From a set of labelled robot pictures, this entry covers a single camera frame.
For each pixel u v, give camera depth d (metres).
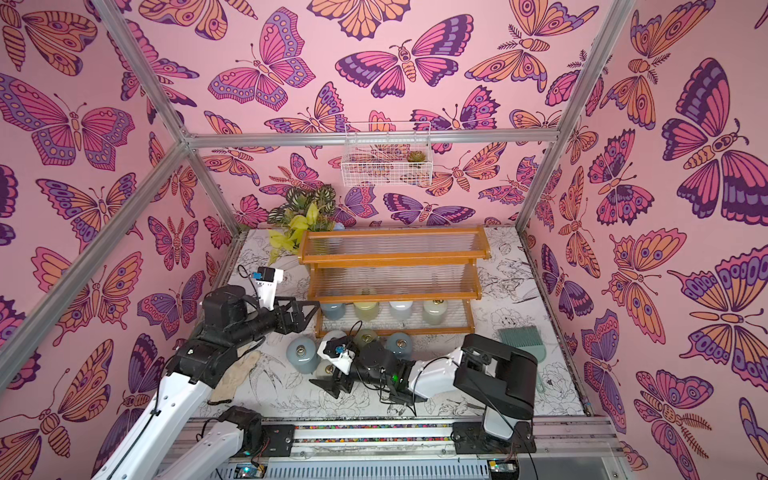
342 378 0.67
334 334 0.83
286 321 0.62
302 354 0.80
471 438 0.73
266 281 0.63
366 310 0.89
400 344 0.81
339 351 0.65
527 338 0.90
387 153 0.95
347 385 0.68
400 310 0.89
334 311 0.90
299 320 0.63
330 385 0.67
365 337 0.82
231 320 0.54
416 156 0.92
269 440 0.73
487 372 0.50
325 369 0.77
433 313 0.89
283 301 0.73
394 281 1.08
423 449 0.73
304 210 1.00
